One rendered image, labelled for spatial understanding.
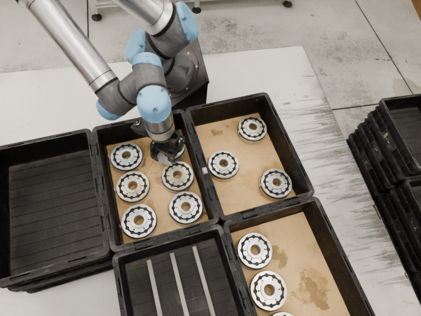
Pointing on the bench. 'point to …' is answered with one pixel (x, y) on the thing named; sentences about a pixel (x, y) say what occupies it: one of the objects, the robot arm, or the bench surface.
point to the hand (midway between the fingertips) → (163, 153)
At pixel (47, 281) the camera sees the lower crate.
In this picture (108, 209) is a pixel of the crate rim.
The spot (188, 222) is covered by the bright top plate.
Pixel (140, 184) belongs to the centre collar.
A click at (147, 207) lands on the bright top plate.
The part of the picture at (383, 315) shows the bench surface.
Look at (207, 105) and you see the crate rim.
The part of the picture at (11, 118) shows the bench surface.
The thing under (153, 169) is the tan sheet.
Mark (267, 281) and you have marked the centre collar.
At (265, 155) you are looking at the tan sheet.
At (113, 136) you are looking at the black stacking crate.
